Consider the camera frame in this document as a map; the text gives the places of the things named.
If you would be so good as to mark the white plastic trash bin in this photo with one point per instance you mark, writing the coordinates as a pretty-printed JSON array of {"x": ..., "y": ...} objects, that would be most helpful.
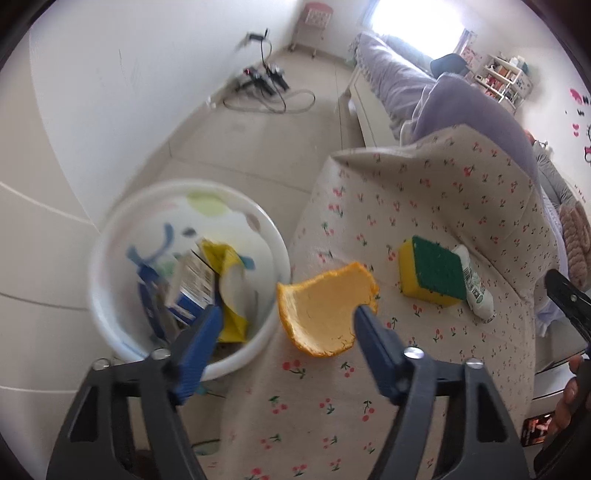
[{"x": 173, "y": 249}]

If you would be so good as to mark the blue white medicine box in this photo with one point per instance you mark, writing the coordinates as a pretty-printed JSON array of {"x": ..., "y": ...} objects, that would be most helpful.
[{"x": 192, "y": 287}]

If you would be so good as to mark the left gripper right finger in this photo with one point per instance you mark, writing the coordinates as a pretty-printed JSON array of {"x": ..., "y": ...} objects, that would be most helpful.
[{"x": 402, "y": 373}]

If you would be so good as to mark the grey pillow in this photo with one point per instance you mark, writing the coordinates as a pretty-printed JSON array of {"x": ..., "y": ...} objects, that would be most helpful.
[{"x": 552, "y": 182}]

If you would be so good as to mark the white green plastic bottle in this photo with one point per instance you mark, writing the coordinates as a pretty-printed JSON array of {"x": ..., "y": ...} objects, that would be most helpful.
[{"x": 479, "y": 298}]

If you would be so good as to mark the white bed frame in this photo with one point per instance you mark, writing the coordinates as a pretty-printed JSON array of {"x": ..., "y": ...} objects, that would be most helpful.
[{"x": 363, "y": 120}]

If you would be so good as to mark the pink small stool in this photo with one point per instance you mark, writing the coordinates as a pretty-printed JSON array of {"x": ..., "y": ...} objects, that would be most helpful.
[{"x": 315, "y": 17}]

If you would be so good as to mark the yellow paper cup packaging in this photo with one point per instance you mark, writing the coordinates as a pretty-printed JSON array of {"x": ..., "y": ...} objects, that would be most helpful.
[{"x": 236, "y": 296}]

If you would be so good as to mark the orange peel piece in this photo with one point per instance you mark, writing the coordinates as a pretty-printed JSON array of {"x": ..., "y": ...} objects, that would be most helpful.
[{"x": 317, "y": 314}]

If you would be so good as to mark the person's right hand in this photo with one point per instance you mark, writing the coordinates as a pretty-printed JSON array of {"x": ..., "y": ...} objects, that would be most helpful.
[{"x": 563, "y": 414}]

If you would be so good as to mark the dark blue chair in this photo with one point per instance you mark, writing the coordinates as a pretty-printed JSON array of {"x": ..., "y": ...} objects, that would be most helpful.
[{"x": 451, "y": 63}]

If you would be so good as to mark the green yellow sponge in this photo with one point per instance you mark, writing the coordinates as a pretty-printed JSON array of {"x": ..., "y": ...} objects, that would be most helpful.
[{"x": 431, "y": 273}]

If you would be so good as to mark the blue cardboard box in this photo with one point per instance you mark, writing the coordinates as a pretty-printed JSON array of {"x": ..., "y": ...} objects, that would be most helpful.
[{"x": 152, "y": 288}]

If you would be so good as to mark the cherry print bed sheet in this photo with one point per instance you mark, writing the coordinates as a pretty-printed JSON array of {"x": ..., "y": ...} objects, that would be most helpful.
[{"x": 292, "y": 416}]

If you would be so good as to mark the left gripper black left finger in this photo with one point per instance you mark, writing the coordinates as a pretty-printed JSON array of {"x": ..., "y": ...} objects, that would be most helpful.
[{"x": 190, "y": 353}]

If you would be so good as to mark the white bookshelf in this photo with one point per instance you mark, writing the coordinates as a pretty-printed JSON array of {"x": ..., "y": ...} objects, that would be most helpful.
[{"x": 504, "y": 82}]

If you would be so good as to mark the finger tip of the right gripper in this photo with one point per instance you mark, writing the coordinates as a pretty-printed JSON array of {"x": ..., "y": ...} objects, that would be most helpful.
[{"x": 574, "y": 304}]

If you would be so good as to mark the purple duvet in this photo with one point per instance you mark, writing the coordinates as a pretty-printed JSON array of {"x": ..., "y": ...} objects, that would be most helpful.
[{"x": 419, "y": 105}]

